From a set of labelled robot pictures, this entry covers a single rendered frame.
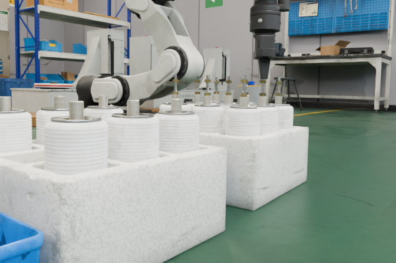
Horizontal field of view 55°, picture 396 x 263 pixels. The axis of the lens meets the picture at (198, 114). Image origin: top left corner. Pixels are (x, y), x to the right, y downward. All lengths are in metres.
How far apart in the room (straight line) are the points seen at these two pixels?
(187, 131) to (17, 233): 0.34
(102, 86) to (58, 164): 1.22
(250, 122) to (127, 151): 0.43
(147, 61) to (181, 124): 3.14
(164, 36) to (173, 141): 0.91
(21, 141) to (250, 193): 0.54
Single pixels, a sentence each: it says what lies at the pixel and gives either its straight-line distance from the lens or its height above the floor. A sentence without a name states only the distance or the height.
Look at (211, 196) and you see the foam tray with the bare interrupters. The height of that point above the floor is 0.09.
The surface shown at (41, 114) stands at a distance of 0.86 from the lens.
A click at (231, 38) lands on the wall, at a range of 7.12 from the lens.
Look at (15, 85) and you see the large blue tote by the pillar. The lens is 5.54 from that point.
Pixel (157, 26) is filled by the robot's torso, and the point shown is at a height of 0.55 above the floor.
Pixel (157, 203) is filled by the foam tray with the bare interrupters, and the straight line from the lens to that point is 0.66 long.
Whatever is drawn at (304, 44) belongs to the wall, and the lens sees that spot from 6.48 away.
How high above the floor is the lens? 0.31
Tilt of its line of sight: 4 degrees down
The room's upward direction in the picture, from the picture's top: 1 degrees clockwise
